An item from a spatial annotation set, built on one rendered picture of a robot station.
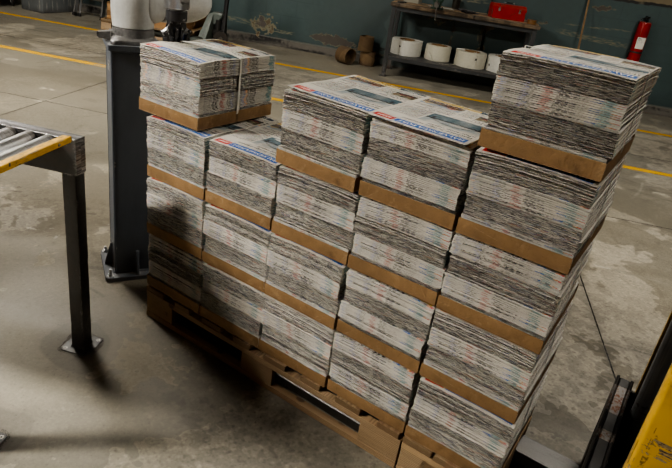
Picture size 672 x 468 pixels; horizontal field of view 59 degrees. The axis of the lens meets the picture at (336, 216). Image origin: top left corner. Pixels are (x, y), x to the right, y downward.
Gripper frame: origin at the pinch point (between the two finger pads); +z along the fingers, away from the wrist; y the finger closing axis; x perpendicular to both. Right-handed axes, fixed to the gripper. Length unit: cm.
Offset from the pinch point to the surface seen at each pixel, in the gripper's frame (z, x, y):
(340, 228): 25, -90, -18
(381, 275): 33, -106, -19
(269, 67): -5.5, -30.6, 16.4
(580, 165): -13, -147, -19
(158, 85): 2.1, -11.4, -17.5
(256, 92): 2.9, -30.5, 10.5
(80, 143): 18, -9, -46
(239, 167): 19, -50, -18
